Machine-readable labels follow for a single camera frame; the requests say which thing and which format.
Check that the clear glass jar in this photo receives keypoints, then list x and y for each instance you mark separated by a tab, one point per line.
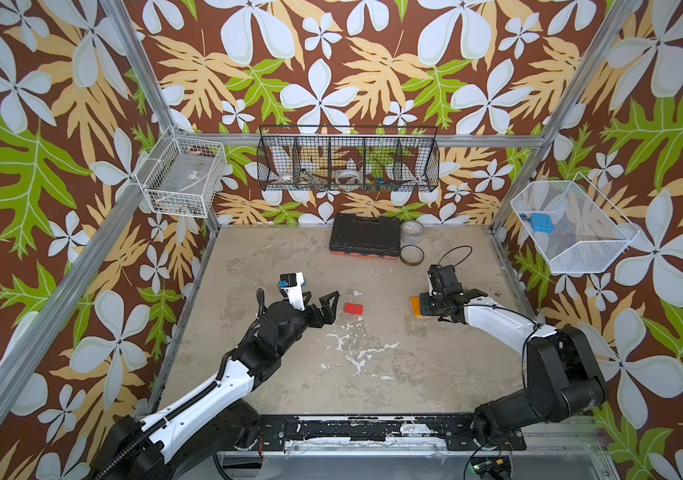
412	232

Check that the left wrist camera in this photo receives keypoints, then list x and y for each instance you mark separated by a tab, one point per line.
291	287

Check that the blue object in basket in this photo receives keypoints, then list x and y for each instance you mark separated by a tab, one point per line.
541	223

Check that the orange rectangular block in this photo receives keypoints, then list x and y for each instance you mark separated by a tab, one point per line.
415	306

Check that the black wire basket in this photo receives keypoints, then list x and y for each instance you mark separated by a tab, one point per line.
390	158

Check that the white tape roll in basket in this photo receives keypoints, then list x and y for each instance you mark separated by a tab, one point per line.
348	177

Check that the white wire basket left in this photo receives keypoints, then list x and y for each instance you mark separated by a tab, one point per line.
181	175

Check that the brown tape roll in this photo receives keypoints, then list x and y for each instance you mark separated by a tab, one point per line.
412	255

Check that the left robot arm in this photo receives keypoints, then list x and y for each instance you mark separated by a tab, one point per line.
210	418

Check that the black tool case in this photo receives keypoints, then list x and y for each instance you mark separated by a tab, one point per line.
366	236

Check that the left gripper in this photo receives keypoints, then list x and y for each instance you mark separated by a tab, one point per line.
328	313

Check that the white mesh corner basket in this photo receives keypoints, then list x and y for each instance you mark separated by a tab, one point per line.
590	230

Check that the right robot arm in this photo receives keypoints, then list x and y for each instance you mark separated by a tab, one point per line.
560	377

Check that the red rectangular block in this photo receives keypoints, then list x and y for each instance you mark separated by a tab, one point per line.
354	309

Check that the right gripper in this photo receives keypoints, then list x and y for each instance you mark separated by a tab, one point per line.
437	302

